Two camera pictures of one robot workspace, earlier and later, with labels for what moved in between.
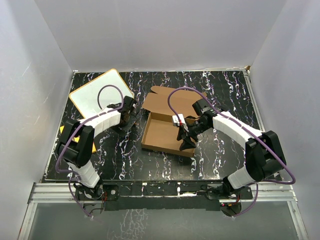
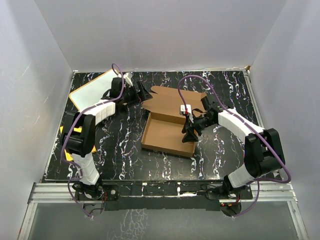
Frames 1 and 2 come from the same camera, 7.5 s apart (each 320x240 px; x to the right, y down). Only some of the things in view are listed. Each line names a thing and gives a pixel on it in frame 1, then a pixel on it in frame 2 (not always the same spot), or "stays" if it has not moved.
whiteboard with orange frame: [97, 94] stays
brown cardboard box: [158, 132] stays
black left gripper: [132, 119] → [143, 95]
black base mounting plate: [162, 196] stays
